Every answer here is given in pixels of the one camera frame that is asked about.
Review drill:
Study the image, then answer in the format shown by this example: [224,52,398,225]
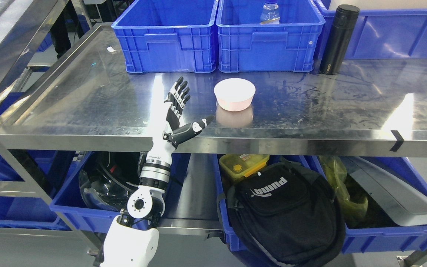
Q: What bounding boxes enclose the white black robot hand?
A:
[147,76,215,165]

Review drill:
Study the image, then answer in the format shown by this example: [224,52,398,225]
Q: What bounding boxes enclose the pink ikea bowl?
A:
[213,78,256,112]

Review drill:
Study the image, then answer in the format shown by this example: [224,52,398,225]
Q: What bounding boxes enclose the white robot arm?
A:
[95,159,171,267]

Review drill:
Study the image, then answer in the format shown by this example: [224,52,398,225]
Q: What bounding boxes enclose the blue crate back middle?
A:
[216,0,325,73]

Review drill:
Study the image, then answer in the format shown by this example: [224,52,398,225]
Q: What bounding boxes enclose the blue crate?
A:
[111,0,219,73]
[314,0,427,60]
[216,0,325,73]

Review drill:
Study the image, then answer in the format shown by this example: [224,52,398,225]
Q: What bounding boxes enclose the black helmet in bin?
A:
[78,152,140,212]

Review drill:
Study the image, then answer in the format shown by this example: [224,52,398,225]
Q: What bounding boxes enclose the yellow lunch box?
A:
[219,154,270,183]

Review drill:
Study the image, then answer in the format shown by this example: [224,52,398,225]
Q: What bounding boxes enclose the blue bin lower left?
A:
[49,151,184,234]

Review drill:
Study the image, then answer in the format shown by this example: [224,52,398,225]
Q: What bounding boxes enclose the blue crate back left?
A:
[111,0,219,73]

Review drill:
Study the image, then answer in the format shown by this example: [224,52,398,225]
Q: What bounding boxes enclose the black puma backpack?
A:
[219,158,345,267]

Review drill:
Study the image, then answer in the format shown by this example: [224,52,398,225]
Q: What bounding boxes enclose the clear water bottle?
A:
[260,0,280,25]

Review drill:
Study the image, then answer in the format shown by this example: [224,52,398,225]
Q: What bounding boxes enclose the yellow green plastic bag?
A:
[318,156,369,228]

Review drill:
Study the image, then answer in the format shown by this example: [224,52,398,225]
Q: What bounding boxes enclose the black thermos flask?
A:
[319,4,360,75]

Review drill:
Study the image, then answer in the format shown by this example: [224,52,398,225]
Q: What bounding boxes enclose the grey flat panel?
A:
[340,156,427,227]

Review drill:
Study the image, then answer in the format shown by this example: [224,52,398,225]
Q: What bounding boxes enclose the blue crate back right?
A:
[314,0,427,60]

